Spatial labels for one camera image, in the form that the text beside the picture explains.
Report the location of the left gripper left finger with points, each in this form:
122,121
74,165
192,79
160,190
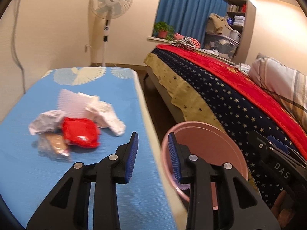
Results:
66,205

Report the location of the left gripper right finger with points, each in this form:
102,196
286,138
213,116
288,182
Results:
220,197

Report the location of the clear bag with bread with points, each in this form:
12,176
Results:
53,146

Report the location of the red snack packet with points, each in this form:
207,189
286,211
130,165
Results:
82,132

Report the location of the white tissue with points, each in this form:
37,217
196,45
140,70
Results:
48,121

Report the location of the white foam net sheet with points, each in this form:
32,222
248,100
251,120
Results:
75,104

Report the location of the white paper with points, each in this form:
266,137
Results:
103,114

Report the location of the purple foam net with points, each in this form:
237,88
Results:
184,186

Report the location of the person hand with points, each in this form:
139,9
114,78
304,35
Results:
283,215

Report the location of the blue patterned ironing board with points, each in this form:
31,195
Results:
27,176

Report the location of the navy star bed sheet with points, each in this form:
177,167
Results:
194,108

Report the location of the striped plaid pillow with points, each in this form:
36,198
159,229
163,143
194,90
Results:
286,85

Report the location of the red floral blanket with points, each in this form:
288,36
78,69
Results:
239,104

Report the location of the clear storage bin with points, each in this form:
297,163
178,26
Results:
221,44

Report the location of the wooden bookshelf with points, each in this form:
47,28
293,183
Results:
242,14

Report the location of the beige jacket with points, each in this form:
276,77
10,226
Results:
220,24

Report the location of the zebra striped cloth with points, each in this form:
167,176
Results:
185,43

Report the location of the pink folded clothes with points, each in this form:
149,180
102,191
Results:
179,36

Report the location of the potted green plant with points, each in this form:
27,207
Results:
163,31

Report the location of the blue window curtain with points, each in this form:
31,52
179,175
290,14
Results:
190,17

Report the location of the white standing fan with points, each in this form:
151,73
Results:
108,10

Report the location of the wall power plug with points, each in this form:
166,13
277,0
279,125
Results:
87,47

